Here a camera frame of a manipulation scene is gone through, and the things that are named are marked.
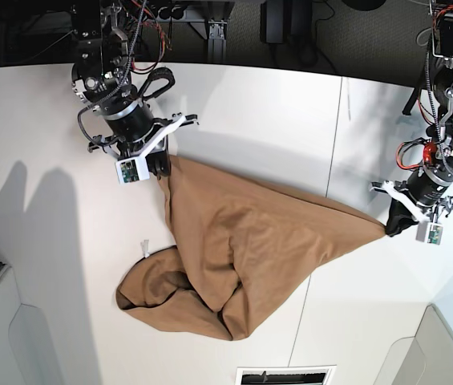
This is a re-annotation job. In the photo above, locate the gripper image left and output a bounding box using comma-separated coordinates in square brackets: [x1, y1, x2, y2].
[87, 102, 198, 179]

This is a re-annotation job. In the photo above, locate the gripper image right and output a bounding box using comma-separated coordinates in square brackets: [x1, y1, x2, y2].
[371, 168, 453, 237]

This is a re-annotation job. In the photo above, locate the brown t-shirt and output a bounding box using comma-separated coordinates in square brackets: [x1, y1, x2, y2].
[115, 156, 385, 341]

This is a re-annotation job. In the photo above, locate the white garment tag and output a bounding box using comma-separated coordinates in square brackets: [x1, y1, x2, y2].
[140, 239, 150, 258]

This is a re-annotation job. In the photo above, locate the black power strip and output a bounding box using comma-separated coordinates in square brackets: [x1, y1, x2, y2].
[157, 4, 188, 22]

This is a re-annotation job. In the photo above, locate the black power adapter box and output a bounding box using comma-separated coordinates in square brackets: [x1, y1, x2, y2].
[260, 0, 288, 44]

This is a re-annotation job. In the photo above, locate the left grey monitor back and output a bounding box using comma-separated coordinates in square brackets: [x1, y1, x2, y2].
[0, 265, 64, 384]

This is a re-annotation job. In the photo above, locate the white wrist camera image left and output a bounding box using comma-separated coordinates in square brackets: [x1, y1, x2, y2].
[115, 156, 150, 184]

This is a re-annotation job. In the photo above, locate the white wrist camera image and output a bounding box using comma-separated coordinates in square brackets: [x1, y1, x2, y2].
[115, 156, 150, 184]
[415, 221, 444, 245]

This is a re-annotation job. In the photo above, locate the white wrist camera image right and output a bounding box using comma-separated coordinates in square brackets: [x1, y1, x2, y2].
[415, 221, 444, 245]

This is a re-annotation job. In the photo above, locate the aluminium frame post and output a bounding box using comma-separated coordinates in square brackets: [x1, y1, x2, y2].
[205, 20, 228, 64]

